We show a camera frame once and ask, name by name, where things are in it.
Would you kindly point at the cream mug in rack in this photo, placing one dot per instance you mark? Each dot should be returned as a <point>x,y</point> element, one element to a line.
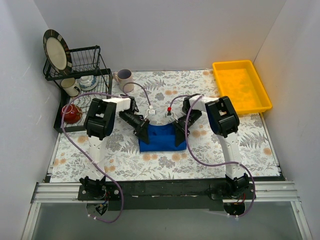
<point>71,86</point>

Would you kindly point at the dark rimmed cream plate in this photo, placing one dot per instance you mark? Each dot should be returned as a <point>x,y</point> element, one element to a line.
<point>57,52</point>

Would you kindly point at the yellow plastic bin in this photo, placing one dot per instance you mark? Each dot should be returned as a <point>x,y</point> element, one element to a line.
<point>239,81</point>

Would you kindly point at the blue white teapot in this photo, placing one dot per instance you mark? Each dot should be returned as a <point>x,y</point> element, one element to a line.
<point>88,82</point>

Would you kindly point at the red cup in rack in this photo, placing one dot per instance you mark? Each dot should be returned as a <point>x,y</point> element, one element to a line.
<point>72,114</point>

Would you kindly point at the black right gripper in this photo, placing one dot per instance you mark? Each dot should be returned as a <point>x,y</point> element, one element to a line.
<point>181,127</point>

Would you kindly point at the blue printed t shirt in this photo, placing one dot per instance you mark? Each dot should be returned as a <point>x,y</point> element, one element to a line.
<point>162,138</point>

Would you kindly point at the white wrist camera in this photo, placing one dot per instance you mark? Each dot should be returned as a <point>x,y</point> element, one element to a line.
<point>169,114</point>
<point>149,112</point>

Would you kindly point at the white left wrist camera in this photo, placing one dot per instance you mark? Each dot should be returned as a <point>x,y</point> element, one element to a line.
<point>149,112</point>

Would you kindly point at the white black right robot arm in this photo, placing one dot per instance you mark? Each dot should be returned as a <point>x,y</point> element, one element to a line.
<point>224,123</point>

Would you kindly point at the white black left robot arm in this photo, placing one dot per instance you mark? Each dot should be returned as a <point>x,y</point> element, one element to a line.
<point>99,124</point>

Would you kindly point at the beige ceramic mug purple inside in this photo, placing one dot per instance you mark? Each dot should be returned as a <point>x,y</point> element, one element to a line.
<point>124,78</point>

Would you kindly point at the floral patterned table mat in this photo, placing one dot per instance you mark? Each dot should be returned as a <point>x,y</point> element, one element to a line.
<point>123,160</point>

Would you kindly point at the aluminium frame rail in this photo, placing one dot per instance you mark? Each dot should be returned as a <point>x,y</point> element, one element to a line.
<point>57,214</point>

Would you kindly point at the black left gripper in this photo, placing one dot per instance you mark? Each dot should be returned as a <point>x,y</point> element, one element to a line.
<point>141,126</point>

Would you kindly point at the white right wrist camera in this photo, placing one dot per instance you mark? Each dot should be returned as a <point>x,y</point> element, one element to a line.
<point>169,114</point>

